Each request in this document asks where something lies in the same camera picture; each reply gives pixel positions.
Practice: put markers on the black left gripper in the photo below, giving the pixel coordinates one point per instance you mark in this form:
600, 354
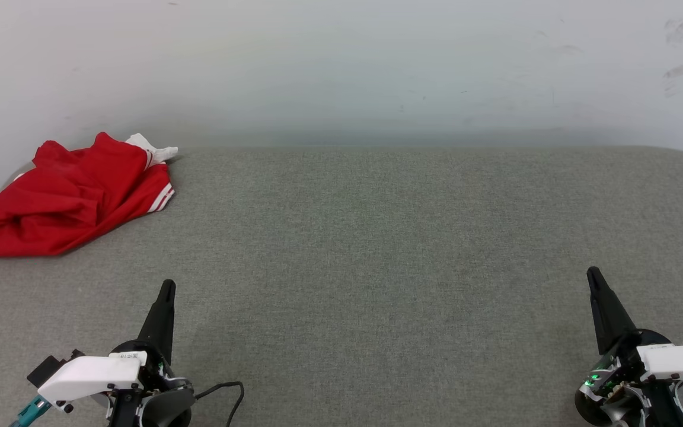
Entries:
155, 370

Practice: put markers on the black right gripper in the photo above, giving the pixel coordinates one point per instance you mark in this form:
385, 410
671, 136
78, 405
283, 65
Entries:
605, 379

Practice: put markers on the red basketball jersey white trim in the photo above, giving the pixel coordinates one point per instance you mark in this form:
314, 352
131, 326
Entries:
63, 201

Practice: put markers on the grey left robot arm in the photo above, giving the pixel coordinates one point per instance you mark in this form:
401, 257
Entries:
166, 409

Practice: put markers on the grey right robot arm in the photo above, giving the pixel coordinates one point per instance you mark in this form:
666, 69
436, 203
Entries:
664, 409

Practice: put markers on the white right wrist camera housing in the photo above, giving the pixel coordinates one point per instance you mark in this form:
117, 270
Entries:
682, 362

